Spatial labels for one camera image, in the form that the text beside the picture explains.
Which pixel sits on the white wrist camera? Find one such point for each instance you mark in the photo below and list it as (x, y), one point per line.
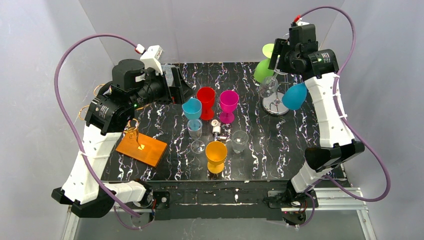
(150, 57)
(298, 21)

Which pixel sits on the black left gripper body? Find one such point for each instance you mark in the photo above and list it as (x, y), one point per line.
(172, 84)

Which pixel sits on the orange yellow wine glass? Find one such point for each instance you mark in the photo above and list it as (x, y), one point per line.
(216, 153)

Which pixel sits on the light blue wine glass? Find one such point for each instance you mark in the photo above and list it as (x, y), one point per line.
(192, 109)

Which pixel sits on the red wine glass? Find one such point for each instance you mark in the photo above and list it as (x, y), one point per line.
(206, 95)

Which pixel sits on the green wine glass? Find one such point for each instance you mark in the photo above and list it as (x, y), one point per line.
(262, 70)

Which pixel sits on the aluminium front rail frame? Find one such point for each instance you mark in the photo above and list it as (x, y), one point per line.
(217, 209)

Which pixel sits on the blue wine glass silver rack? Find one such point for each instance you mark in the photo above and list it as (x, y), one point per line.
(295, 96)

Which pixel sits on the silver wire glass rack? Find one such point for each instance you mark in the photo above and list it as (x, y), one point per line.
(286, 80)

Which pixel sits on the pink wine glass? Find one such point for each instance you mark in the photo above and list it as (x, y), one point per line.
(228, 102)

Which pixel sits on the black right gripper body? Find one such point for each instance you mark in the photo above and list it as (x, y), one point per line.
(276, 52)

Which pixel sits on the gold wire glass rack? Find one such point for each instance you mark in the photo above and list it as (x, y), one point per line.
(132, 131)

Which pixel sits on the clear wine glass gold rack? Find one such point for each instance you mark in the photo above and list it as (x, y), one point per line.
(197, 136)

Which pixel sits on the clear wine glass silver rack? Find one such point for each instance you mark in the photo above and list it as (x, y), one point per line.
(268, 86)

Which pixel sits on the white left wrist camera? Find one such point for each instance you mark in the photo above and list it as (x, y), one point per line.
(150, 57)

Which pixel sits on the orange wooden rack base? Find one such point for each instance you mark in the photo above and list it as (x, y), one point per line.
(151, 155)

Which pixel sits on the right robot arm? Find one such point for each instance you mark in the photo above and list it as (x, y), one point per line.
(337, 143)

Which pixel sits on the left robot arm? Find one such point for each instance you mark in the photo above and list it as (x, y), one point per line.
(134, 84)

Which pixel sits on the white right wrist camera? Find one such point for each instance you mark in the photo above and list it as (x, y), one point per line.
(298, 21)

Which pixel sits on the clear plastic screw box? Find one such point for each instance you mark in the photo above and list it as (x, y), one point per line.
(167, 72)

